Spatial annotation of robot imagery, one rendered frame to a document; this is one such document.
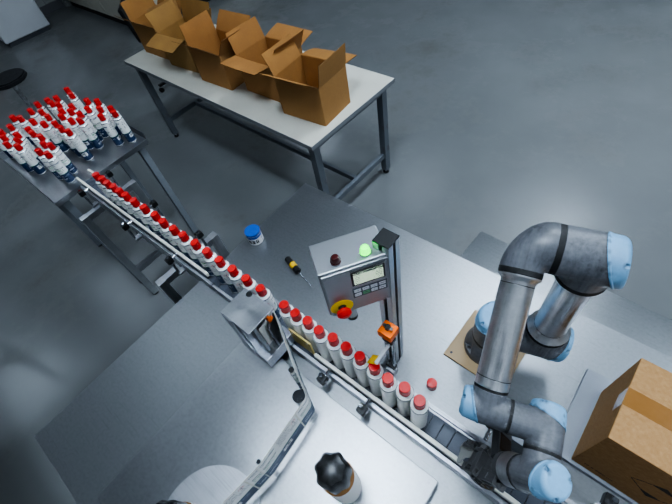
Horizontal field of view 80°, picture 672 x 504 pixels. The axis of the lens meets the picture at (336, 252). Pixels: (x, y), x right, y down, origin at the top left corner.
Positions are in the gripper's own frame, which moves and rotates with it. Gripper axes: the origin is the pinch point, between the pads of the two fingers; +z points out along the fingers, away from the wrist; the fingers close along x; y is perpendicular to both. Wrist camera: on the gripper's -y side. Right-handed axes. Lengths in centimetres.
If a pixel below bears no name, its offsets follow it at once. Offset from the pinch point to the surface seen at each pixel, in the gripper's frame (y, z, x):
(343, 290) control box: -3, -21, -56
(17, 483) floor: 136, 170, -110
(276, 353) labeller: 11, 32, -56
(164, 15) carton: -129, 142, -281
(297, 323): 2, 20, -58
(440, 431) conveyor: -1.0, 8.6, -4.3
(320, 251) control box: -5, -25, -66
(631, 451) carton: -17.1, -30.6, 16.5
